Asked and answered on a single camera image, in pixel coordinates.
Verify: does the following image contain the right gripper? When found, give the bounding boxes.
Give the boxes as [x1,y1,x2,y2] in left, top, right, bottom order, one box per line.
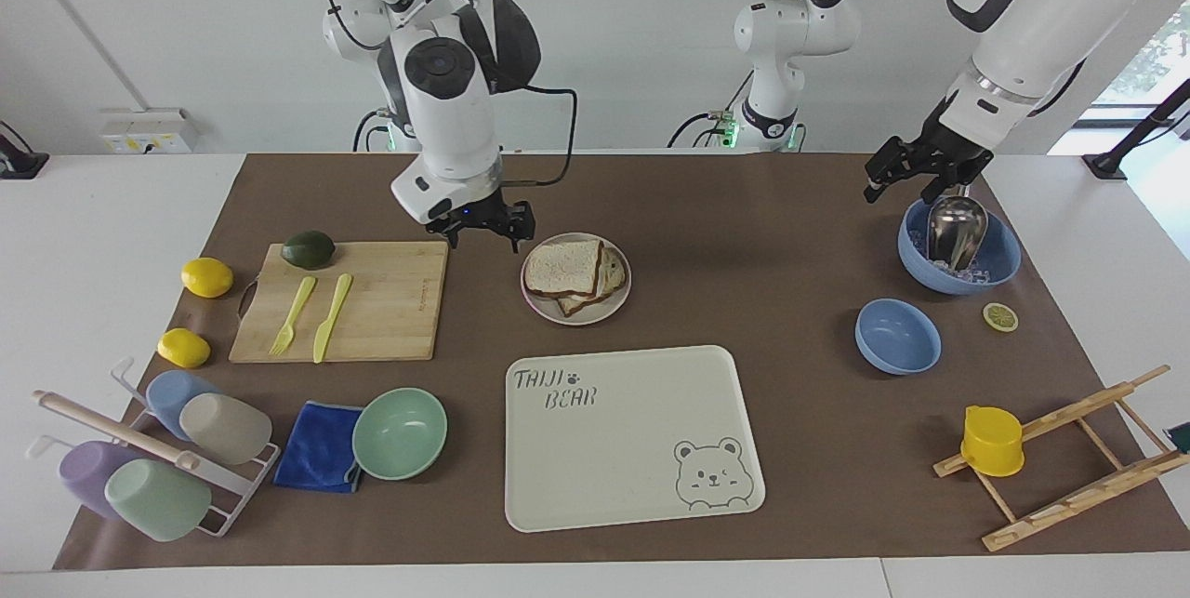
[425,190,537,255]

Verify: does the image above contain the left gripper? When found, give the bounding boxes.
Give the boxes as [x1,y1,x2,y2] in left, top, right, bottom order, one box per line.
[863,117,995,206]

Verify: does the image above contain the sandwich bottom with filling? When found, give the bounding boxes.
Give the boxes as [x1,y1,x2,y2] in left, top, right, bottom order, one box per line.
[556,245,627,319]

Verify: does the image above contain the round pink plate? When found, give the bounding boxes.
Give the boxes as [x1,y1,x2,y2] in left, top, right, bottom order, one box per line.
[520,233,634,327]

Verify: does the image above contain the metal scoop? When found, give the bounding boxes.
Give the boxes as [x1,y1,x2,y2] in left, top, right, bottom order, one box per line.
[926,195,989,272]

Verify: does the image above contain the white bread slice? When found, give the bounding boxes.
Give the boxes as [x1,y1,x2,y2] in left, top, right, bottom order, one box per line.
[524,239,604,300]

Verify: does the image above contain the clear ice cubes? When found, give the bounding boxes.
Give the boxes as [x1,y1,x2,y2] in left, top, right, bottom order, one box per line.
[907,226,996,286]

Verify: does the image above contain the large blue bowl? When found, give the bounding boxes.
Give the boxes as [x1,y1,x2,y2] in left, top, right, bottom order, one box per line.
[897,199,1023,296]

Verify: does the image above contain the bamboo cutting board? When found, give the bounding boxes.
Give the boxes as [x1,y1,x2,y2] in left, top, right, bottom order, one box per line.
[229,241,450,365]

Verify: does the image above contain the small blue bowl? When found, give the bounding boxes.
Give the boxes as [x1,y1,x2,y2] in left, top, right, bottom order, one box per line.
[854,298,943,377]

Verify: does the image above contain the dark green avocado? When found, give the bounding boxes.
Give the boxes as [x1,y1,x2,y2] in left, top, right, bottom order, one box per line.
[281,230,337,271]

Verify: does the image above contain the yellow-green plastic knife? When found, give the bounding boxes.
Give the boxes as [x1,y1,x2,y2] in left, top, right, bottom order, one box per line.
[312,272,355,365]

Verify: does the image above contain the yellow-green plastic fork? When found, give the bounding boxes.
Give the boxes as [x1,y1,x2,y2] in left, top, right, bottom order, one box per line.
[269,275,319,358]

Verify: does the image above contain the black stand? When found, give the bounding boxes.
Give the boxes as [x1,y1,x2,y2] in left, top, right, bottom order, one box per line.
[1082,77,1190,181]
[0,120,50,181]

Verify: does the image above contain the mint green bowl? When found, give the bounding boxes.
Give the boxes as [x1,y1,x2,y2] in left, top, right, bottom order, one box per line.
[351,387,449,482]

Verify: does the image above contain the cream tray with bear print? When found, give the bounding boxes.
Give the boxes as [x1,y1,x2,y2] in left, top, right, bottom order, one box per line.
[504,344,767,534]

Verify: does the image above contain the yellow plastic cup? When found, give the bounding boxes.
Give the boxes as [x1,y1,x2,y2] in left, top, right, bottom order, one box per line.
[959,405,1025,478]

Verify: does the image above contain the blue folded cloth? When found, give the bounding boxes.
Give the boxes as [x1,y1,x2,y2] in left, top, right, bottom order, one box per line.
[272,400,366,495]

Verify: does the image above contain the yellow lemon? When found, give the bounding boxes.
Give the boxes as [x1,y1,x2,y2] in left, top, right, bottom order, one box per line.
[156,327,212,369]
[180,257,235,299]

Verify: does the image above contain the beige plastic cup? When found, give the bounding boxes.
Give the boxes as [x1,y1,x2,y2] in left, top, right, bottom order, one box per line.
[178,392,273,466]

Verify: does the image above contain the wooden folding rack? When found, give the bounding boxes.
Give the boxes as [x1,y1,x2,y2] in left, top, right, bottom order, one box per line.
[933,365,1190,553]

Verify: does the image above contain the light blue plastic cup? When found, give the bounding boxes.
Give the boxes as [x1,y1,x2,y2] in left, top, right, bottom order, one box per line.
[145,369,222,442]

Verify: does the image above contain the wooden rod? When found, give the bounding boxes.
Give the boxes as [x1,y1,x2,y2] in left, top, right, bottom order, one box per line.
[32,390,202,473]

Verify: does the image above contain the mint green plastic cup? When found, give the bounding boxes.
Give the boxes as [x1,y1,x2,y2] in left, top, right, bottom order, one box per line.
[104,458,214,543]

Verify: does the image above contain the purple plastic cup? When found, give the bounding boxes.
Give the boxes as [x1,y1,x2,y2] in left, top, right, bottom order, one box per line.
[59,440,142,521]

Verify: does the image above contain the black cable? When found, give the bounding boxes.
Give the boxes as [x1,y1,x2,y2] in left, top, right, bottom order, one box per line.
[351,108,396,153]
[667,68,756,151]
[491,85,579,190]

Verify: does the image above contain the white wall socket box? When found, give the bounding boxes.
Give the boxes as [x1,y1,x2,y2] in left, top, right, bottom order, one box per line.
[99,107,200,156]

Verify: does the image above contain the white wire cup rack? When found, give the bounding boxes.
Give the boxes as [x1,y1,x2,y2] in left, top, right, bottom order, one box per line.
[26,356,282,539]

